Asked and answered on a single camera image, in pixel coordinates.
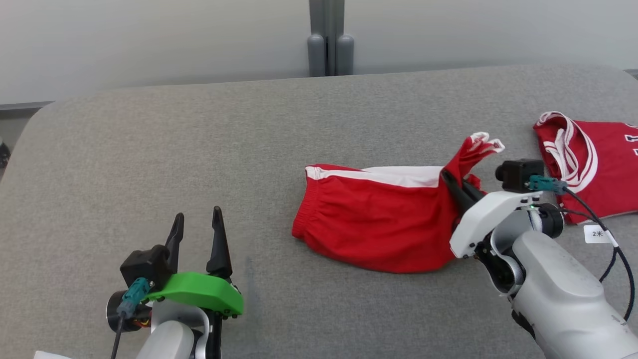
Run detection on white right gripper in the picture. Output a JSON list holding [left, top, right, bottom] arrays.
[[441, 170, 543, 259]]

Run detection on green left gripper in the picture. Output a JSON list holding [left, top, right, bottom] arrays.
[[145, 206, 245, 317]]

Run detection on red shorts white side stripe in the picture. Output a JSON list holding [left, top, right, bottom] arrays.
[[292, 132, 505, 274]]

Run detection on red Bulls jersey white sleeves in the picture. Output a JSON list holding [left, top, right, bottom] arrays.
[[533, 111, 638, 225]]

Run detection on black right arm cable teal plug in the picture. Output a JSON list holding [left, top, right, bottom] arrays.
[[528, 175, 636, 322]]

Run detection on printed white cable label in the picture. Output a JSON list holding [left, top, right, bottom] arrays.
[[584, 224, 620, 248]]

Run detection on grey double partition post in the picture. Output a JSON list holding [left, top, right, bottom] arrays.
[[307, 0, 355, 77]]

